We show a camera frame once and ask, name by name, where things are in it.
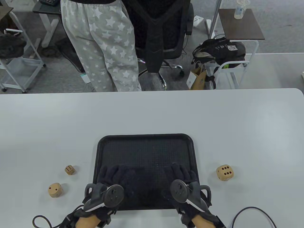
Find person's left hand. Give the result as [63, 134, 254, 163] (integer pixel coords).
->
[64, 165, 147, 226]

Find person's right hand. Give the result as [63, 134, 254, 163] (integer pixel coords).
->
[161, 162, 226, 228]

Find large wooden dice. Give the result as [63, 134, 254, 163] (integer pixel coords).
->
[216, 164, 234, 181]

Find medium wooden dice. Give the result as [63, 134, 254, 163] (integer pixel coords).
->
[48, 183, 63, 198]

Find person's right forearm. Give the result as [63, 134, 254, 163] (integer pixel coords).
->
[191, 215, 210, 228]

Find person's left forearm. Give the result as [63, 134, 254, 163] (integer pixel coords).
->
[76, 214, 101, 228]

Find black right hand controller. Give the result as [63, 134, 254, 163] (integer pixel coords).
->
[170, 180, 212, 213]

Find black hand controller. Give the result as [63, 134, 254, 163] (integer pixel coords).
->
[83, 183, 125, 213]
[170, 180, 212, 213]

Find black left hand controller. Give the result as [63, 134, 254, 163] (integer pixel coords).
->
[83, 183, 125, 213]

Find black plastic tray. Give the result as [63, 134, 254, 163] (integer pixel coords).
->
[92, 133, 202, 211]

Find brown paper bag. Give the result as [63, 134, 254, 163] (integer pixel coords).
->
[186, 64, 208, 90]

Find black backpack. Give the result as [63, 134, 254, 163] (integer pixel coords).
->
[191, 37, 246, 70]

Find black office chair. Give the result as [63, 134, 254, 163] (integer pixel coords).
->
[121, 0, 195, 91]

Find white flat box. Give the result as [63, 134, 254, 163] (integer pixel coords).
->
[193, 15, 204, 28]

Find white metal pole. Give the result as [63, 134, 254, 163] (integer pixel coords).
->
[209, 0, 223, 39]

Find clear plastic bottle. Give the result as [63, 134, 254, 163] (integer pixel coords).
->
[234, 0, 251, 19]

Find black fabric bag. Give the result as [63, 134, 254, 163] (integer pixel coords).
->
[0, 33, 27, 59]

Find dark desk with white legs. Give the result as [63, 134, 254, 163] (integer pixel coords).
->
[30, 0, 63, 59]

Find black keyboard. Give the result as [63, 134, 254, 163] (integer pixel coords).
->
[39, 0, 61, 7]

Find thin black glove cable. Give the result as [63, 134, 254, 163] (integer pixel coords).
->
[232, 207, 277, 228]

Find black braided glove cable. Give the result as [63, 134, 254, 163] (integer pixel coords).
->
[32, 205, 83, 228]

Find black coiled floor cable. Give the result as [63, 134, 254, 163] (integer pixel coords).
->
[42, 45, 61, 58]

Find brown white-frame side table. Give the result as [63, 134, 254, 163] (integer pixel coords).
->
[206, 9, 265, 90]
[0, 6, 47, 93]

